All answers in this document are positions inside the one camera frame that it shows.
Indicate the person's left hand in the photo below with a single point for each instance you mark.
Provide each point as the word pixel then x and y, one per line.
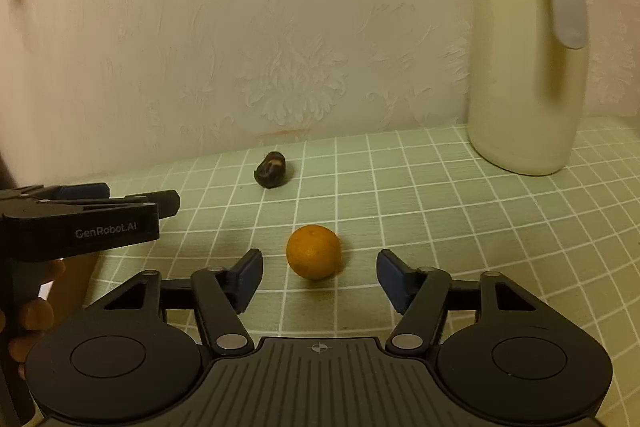
pixel 37 314

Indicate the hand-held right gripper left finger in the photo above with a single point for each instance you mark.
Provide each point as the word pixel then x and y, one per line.
pixel 250 278

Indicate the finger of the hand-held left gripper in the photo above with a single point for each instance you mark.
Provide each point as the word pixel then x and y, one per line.
pixel 80 191
pixel 165 203

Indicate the dark chestnut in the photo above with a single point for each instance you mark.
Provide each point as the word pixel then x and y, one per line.
pixel 272 170

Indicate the orange tangerine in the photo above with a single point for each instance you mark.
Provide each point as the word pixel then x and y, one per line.
pixel 313 252

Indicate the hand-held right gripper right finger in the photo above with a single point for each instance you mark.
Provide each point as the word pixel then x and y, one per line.
pixel 390 279

